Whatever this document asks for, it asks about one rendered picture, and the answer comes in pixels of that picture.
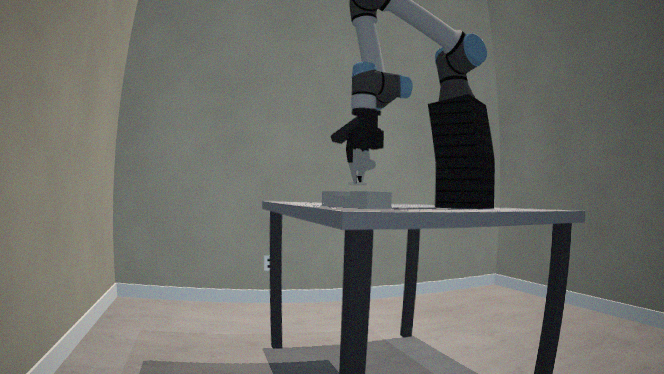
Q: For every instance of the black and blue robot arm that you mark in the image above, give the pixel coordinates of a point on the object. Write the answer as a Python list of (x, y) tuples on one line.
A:
[(465, 51)]

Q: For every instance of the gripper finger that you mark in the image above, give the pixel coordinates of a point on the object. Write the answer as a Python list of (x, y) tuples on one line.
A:
[(355, 159), (371, 165)]

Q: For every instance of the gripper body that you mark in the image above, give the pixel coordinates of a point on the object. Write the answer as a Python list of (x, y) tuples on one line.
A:
[(370, 121)]

